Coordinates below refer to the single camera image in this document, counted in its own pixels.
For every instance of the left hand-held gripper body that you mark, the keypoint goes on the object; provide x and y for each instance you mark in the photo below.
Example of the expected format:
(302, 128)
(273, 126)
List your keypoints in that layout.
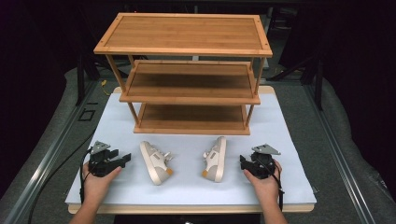
(99, 160)

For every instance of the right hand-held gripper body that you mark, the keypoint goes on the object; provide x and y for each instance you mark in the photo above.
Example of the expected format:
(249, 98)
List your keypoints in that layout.
(263, 163)

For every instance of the beige and white sneaker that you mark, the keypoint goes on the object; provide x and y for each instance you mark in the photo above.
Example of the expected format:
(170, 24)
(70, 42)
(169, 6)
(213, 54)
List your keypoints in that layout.
(154, 165)
(215, 161)

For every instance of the wooden three-tier shoe rack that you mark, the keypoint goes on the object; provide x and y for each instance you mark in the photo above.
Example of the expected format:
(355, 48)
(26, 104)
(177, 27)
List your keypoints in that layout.
(186, 34)

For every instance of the person's left hand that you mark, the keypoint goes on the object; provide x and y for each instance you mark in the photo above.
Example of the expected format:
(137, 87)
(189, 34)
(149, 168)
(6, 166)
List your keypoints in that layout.
(98, 186)

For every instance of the person's right hand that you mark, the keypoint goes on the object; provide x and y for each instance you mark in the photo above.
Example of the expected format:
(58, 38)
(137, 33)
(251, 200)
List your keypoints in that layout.
(266, 189)

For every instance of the white table sheet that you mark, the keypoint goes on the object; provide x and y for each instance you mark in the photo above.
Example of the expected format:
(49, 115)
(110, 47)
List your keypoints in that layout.
(186, 193)

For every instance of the yellow floor tag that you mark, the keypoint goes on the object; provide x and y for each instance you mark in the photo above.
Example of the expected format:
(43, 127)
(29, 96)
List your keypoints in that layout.
(104, 83)

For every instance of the light wooden table board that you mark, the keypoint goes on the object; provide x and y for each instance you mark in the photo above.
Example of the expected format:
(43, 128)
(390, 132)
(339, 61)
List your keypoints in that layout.
(186, 209)

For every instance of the black metal stand leg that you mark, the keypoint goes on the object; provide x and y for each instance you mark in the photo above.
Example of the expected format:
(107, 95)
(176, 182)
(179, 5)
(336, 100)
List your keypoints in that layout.
(81, 81)
(318, 87)

